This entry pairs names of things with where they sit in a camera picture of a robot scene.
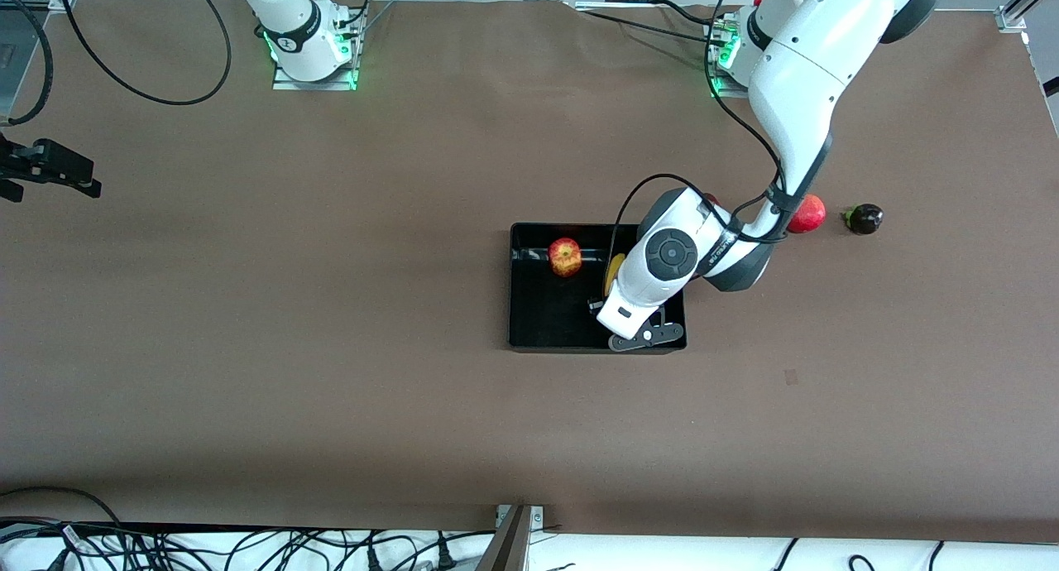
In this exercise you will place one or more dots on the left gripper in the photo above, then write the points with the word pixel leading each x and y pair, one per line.
pixel 595 305

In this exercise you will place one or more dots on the yellow banana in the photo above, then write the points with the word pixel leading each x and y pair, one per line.
pixel 615 273

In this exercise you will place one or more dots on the black plastic tray box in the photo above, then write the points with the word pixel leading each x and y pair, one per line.
pixel 554 319

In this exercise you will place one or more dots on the red yellow apple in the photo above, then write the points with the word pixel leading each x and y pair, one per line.
pixel 565 258

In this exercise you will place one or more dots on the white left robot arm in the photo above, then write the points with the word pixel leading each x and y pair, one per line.
pixel 794 74

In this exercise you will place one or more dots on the red pomegranate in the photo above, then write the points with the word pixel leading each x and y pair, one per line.
pixel 812 215

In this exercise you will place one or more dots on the dark purple eggplant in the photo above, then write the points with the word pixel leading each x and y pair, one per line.
pixel 864 219

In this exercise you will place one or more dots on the metal table edge bracket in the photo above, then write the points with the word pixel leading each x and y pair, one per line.
pixel 538 517

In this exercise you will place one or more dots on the grey camera stand post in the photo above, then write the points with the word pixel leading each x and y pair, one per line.
pixel 506 546

